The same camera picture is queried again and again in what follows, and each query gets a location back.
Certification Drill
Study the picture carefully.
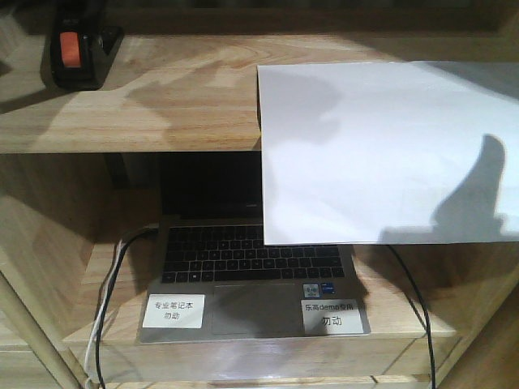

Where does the white paper sheet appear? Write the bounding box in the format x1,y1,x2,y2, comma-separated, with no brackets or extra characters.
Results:
258,62,518,244

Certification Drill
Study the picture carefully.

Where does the black stapler with orange tab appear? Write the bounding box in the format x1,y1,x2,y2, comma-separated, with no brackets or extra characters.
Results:
49,0,124,91

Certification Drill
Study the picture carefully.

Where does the silver laptop computer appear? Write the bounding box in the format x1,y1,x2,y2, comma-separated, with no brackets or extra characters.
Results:
139,151,371,344

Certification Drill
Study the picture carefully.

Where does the white label sticker right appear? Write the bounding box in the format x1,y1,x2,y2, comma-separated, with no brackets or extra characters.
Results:
301,299,369,336

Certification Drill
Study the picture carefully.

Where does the white label sticker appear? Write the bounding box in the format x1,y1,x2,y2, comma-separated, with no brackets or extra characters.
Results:
142,294,205,329
301,299,369,336

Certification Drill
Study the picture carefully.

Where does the wooden upper shelf board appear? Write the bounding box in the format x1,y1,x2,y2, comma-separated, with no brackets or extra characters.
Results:
1,33,518,154

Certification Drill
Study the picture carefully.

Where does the white label sticker left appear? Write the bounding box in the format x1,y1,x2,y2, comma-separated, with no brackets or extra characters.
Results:
142,294,205,329

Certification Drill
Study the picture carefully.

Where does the cream vertical pole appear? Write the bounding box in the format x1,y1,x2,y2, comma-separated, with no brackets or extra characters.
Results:
1,274,81,388

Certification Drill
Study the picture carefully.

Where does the black cable left of laptop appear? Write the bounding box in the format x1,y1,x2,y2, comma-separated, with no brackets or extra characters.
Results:
95,229,160,389

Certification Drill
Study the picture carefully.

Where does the black cable of laptop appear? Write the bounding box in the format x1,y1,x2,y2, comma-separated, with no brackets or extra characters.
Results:
384,244,438,389
95,229,160,389

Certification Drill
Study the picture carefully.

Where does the white cable left of laptop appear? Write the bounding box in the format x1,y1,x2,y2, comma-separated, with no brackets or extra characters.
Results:
84,239,124,384

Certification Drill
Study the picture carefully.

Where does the black cable right of laptop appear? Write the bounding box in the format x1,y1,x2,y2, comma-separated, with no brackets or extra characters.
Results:
384,244,438,389

